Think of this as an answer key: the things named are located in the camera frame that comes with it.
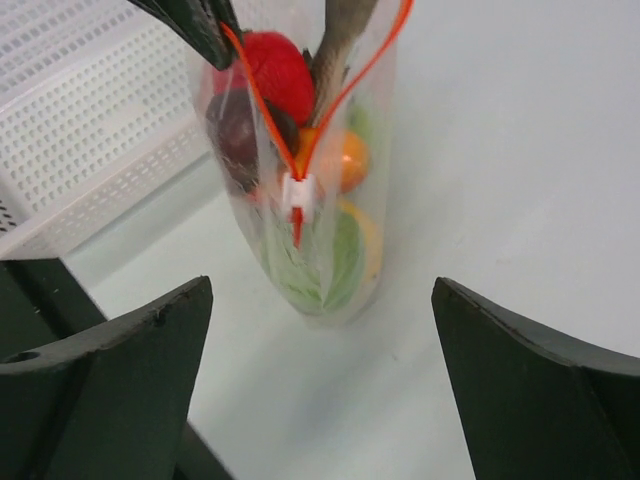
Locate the dark red toy fruit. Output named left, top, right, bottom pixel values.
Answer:
left=204, top=92, right=301, bottom=194

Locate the yellow toy lemon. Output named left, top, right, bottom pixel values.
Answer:
left=338, top=197, right=384, bottom=281

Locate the red orange toy mango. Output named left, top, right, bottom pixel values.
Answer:
left=314, top=130, right=370, bottom=198

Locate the red toy apple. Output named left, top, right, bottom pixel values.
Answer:
left=243, top=30, right=315, bottom=127

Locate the clear zip top bag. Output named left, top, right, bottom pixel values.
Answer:
left=187, top=1, right=412, bottom=328

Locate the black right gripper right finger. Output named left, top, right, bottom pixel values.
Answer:
left=431, top=277, right=639, bottom=479

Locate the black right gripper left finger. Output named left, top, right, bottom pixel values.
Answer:
left=1, top=276, right=213, bottom=479

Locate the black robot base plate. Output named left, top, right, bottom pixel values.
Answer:
left=0, top=257, right=236, bottom=480

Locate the green custard apple toy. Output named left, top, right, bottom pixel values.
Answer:
left=260, top=210, right=366, bottom=316

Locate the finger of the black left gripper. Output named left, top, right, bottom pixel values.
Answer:
left=129, top=0, right=242, bottom=70

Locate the white perforated plastic basket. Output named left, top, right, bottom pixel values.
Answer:
left=1, top=1, right=208, bottom=260

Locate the grey toy fish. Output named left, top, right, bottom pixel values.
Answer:
left=306, top=0, right=378, bottom=128

